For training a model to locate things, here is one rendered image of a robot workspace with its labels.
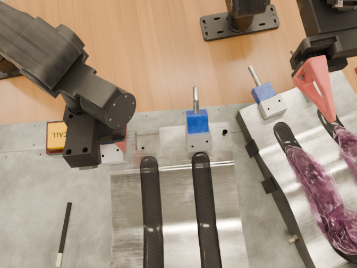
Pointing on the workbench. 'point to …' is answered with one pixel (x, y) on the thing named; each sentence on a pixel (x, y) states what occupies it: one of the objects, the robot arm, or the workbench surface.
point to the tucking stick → (64, 234)
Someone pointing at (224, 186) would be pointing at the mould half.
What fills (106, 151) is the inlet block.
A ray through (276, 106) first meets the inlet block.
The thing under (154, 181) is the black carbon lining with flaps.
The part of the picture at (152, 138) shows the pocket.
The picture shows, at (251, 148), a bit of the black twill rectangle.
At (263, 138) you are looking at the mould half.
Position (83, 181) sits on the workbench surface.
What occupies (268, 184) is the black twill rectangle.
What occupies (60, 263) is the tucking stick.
